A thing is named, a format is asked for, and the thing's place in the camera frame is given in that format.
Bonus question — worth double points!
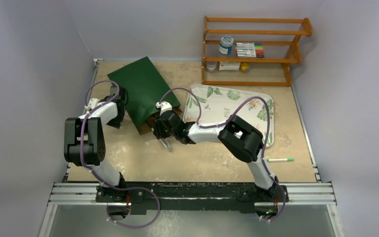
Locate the small clear jar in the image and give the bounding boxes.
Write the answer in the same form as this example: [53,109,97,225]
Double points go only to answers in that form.
[206,61,217,72]

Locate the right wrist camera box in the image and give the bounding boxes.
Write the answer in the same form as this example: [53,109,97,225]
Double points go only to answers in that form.
[155,101,172,115]

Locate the leaf pattern tray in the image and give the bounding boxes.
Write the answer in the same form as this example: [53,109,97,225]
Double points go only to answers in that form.
[190,84,274,147]

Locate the small white box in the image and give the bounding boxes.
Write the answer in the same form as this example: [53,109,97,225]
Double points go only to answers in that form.
[219,61,241,71]

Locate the yellow small object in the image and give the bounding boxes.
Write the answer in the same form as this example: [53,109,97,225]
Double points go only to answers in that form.
[240,62,251,72]

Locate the metal tongs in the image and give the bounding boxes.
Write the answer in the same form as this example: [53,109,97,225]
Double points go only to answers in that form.
[159,138,172,152]

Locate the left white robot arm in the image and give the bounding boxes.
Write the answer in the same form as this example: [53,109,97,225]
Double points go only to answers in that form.
[64,85,128,202]

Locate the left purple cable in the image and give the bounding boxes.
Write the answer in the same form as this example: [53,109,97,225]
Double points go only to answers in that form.
[79,80,161,229]

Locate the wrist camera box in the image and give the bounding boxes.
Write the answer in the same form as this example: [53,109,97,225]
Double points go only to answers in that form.
[84,98,100,112]
[155,101,172,115]

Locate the orange wooden shelf rack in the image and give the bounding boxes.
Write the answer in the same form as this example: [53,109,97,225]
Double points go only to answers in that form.
[201,16,313,87]

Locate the white jar blue lid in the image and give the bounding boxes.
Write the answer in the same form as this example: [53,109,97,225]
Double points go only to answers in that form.
[219,36,234,55]

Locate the green paper bag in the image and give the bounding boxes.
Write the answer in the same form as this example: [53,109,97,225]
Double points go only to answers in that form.
[108,57,170,135]

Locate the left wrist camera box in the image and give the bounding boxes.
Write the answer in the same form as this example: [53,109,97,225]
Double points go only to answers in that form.
[84,98,100,112]

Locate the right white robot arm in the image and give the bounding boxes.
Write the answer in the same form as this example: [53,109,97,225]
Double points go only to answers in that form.
[153,111,278,201]

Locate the coloured marker pen set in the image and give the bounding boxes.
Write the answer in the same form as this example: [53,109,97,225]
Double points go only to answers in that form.
[235,42,265,58]

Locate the green white marker pen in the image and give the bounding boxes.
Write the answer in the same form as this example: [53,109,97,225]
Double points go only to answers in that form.
[266,158,295,163]

